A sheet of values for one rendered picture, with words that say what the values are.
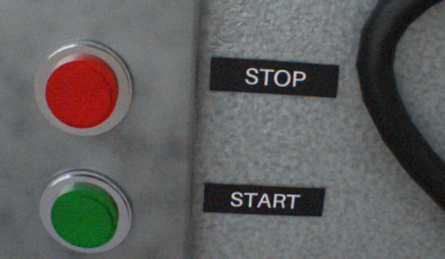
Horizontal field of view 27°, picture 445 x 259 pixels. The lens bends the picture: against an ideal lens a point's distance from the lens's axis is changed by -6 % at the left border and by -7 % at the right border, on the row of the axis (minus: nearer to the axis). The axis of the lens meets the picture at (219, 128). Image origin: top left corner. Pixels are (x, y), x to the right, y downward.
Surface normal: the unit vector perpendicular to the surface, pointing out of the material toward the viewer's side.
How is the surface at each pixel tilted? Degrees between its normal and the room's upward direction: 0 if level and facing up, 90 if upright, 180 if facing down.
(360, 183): 90
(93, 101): 90
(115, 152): 90
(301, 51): 90
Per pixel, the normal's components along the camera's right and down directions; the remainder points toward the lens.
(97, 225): -0.01, 0.46
